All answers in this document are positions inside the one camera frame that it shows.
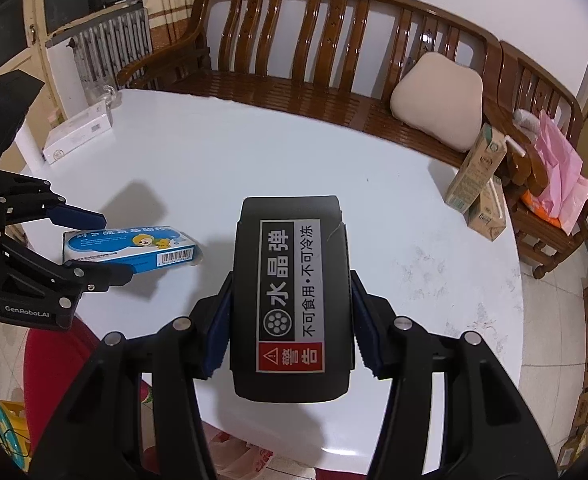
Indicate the white striped flat box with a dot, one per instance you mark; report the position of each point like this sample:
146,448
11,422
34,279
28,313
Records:
76,132

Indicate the black case with label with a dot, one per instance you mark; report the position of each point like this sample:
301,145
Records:
289,220

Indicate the clear glass jar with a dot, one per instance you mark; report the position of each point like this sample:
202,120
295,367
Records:
98,92

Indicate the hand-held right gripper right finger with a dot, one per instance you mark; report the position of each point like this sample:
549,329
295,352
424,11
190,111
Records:
369,332

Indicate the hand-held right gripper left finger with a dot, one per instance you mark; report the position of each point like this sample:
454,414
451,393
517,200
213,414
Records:
218,332

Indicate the yellow teal plastic toy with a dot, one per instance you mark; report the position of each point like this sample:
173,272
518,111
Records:
6,430

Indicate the cream curtain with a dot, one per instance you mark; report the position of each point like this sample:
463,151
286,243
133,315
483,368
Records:
166,0

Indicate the pink plastic bag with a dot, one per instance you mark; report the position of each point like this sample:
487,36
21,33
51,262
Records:
559,170

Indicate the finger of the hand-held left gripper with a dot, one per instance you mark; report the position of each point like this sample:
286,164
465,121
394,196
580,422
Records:
81,217
108,277

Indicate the wooden slatted bench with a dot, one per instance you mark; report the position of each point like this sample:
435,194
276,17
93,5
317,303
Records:
284,85

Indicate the small cardboard box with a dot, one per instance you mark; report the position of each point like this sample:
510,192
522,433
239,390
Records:
581,425

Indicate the metal radiator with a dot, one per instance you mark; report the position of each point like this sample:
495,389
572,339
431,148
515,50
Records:
111,45

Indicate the blue medicine box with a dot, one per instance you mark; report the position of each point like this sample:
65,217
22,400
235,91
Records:
138,245

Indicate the beige cushion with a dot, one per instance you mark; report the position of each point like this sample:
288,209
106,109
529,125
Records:
436,102

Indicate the tan drink carton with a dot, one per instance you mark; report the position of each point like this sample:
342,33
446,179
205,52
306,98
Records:
489,220
476,170

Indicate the wooden armchair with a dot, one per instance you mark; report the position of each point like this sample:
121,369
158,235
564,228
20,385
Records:
549,245

